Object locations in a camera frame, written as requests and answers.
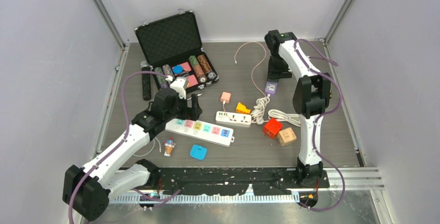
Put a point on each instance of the yellow plastic block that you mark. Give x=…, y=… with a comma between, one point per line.
x=242, y=109

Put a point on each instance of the beige cube socket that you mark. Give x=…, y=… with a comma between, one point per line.
x=286, y=136

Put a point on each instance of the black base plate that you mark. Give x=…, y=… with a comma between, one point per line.
x=230, y=181

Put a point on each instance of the small white USB power strip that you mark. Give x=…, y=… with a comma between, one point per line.
x=233, y=119

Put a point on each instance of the ice cream toy figure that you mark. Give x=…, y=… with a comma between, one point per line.
x=169, y=145

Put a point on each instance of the pink USB charger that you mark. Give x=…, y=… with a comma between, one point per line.
x=225, y=97

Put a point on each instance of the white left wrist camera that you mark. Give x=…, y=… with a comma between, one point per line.
x=180, y=85

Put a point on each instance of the blue square case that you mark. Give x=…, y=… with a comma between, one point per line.
x=198, y=152

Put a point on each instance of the black poker chip case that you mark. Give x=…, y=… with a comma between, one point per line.
x=175, y=42

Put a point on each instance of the purple power strip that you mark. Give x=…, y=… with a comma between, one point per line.
x=271, y=87

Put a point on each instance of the red cube socket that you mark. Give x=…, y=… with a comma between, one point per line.
x=272, y=128

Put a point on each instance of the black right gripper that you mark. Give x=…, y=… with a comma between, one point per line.
x=273, y=74

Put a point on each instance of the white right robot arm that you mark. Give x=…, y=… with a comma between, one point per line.
x=310, y=100

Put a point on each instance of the long white colourful power strip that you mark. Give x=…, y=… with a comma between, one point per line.
x=208, y=132

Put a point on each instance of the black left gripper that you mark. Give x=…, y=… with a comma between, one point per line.
x=189, y=113

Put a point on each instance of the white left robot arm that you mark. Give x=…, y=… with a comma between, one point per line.
x=88, y=189

